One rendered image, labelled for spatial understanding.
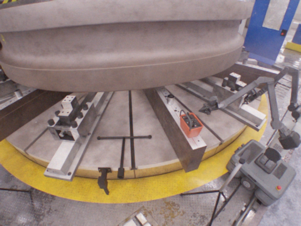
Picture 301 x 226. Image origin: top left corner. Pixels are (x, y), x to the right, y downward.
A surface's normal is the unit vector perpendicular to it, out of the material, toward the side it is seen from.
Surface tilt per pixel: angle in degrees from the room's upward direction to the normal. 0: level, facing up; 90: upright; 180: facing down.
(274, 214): 0
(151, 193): 0
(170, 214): 0
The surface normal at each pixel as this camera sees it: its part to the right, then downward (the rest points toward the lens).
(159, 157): 0.00, -0.77
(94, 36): 0.04, 0.63
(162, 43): 0.31, 0.61
